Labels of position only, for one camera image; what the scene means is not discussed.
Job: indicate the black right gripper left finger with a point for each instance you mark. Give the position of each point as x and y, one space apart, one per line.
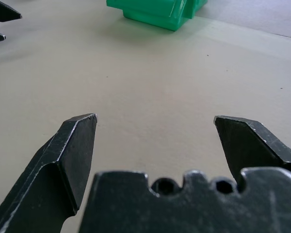
51 174

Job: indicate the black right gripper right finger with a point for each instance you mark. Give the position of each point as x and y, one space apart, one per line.
247 145

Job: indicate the green plastic toy block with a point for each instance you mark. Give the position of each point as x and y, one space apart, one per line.
157 13

